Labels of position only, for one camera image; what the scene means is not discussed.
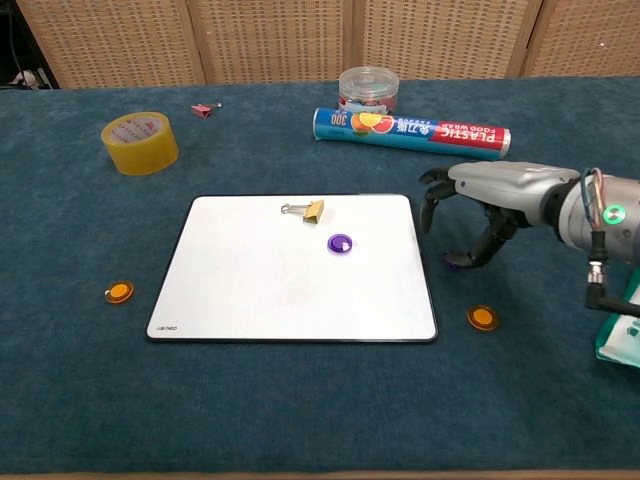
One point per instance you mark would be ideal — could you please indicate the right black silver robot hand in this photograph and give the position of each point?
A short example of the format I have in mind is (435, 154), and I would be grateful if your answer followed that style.
(505, 187)

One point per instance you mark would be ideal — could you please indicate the purple round magnet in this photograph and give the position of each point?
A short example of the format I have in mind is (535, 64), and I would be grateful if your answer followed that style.
(451, 263)
(340, 243)

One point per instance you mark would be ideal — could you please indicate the orange round magnet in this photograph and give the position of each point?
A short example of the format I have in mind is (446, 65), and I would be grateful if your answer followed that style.
(483, 318)
(119, 292)

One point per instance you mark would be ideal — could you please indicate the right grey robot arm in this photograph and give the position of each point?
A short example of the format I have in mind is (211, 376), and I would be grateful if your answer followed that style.
(625, 235)

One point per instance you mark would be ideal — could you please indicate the white magnetic board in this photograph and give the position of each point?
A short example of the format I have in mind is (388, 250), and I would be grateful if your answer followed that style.
(280, 295)

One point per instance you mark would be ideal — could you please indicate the plastic wrap box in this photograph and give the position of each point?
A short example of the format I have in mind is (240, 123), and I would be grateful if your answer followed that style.
(415, 132)

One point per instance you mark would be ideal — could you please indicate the clear jar of clips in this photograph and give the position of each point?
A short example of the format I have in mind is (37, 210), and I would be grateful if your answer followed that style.
(369, 90)

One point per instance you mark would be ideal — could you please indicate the gold binder clip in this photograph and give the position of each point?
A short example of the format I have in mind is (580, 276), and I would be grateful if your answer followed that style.
(314, 212)

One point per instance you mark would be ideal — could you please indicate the green wet wipes pack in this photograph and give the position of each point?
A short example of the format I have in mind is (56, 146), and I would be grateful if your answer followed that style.
(622, 345)

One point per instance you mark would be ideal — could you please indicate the wooden woven folding screen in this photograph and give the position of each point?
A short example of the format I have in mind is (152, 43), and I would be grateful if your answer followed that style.
(280, 40)

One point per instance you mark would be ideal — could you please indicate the pink binder clip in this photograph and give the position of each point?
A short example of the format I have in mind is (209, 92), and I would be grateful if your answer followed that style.
(201, 110)

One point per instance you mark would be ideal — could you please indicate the dark blue table mat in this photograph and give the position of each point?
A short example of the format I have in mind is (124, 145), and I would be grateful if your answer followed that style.
(250, 400)

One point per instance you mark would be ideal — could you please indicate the yellow packing tape roll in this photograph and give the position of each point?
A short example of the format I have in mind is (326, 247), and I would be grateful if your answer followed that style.
(145, 155)

